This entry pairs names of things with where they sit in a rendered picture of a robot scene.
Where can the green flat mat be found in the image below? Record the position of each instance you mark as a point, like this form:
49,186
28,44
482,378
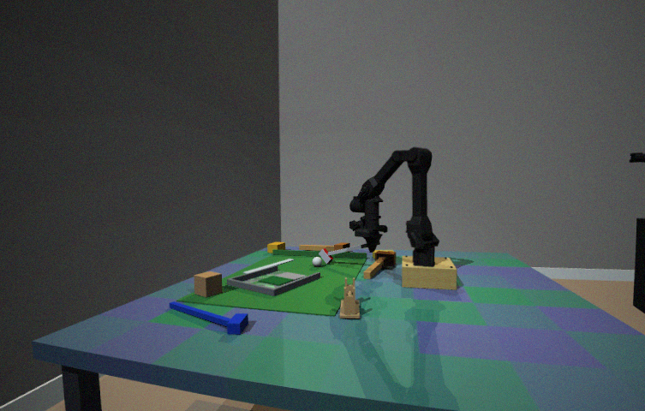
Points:
320,297

